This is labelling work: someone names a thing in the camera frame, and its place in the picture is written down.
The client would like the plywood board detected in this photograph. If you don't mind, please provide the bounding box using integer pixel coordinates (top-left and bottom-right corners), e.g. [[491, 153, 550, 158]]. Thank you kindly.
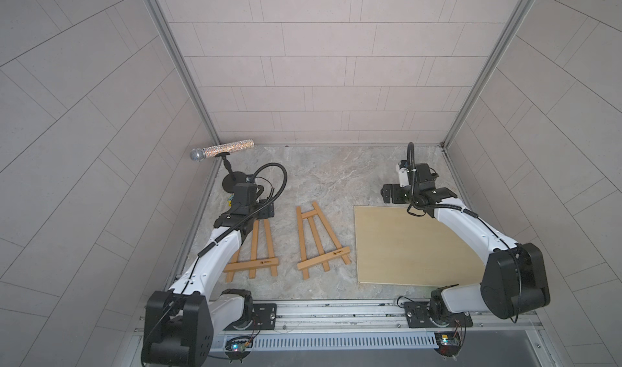
[[354, 206, 484, 287]]

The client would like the aluminium mounting rail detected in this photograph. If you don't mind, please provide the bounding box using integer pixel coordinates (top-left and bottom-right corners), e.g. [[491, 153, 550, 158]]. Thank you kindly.
[[203, 299, 560, 366]]

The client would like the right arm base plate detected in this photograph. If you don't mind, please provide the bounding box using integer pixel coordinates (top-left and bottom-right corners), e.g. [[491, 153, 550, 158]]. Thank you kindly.
[[402, 301, 473, 329]]

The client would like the left circuit board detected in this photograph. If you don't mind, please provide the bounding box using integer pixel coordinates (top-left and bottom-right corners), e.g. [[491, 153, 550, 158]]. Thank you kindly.
[[225, 336, 253, 361]]

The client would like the glitter microphone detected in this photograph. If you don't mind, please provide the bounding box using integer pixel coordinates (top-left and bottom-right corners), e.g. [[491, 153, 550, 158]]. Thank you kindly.
[[190, 140, 255, 161]]

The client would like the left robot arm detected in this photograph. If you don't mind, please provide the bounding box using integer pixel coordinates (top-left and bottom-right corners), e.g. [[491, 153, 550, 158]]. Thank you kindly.
[[140, 164, 284, 366]]

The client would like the right circuit board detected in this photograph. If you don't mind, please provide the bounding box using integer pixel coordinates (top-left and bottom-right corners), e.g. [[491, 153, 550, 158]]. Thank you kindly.
[[434, 333, 463, 357]]

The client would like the wooden easel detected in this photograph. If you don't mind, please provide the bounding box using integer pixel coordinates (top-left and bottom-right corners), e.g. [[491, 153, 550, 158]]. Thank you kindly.
[[225, 219, 280, 283], [296, 201, 352, 281]]

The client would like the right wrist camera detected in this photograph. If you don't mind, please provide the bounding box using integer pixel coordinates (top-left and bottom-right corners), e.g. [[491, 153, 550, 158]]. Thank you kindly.
[[396, 160, 411, 188]]

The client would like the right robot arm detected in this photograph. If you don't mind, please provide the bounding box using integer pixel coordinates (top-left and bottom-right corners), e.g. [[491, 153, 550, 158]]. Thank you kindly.
[[381, 143, 551, 327]]

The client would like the black microphone stand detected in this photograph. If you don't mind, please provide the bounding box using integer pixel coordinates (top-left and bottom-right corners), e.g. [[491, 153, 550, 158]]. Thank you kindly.
[[216, 152, 249, 194]]

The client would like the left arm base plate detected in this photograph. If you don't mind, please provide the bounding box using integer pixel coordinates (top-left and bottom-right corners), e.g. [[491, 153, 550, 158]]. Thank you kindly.
[[225, 303, 278, 331]]

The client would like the circuit board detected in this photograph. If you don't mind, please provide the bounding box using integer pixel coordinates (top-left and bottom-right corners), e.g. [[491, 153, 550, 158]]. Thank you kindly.
[[225, 336, 253, 361], [434, 333, 463, 357]]

